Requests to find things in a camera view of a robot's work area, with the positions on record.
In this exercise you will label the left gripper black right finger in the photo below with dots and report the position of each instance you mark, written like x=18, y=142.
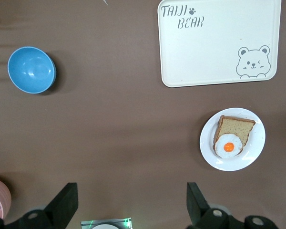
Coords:
x=197, y=205

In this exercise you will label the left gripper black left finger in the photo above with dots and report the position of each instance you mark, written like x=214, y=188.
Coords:
x=62, y=205

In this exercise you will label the toy fried egg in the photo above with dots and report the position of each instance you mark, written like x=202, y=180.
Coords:
x=228, y=146

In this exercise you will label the round white plate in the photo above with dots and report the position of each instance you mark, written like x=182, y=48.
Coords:
x=255, y=152

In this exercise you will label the brown crust bread slice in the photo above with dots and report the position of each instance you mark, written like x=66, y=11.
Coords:
x=238, y=128

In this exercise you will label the pink bowl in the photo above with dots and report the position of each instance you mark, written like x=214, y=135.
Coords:
x=3, y=190

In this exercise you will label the blue bowl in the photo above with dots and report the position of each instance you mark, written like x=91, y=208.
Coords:
x=31, y=69

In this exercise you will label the cream bear print tray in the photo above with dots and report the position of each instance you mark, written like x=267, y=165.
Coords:
x=217, y=47

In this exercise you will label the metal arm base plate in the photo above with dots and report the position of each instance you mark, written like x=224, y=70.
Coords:
x=85, y=224

